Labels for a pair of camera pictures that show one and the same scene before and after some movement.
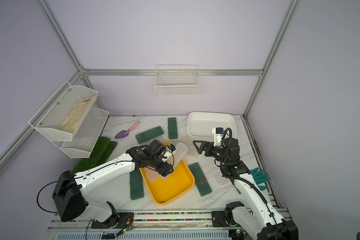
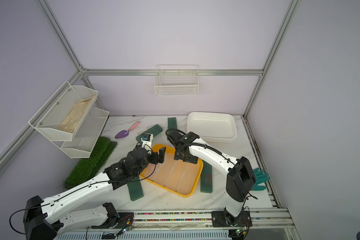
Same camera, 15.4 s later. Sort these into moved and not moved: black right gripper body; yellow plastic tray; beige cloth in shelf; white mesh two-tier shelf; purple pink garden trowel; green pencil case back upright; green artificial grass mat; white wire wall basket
Moved: black right gripper body; yellow plastic tray
Not moved: beige cloth in shelf; purple pink garden trowel; green pencil case back upright; white wire wall basket; green artificial grass mat; white mesh two-tier shelf
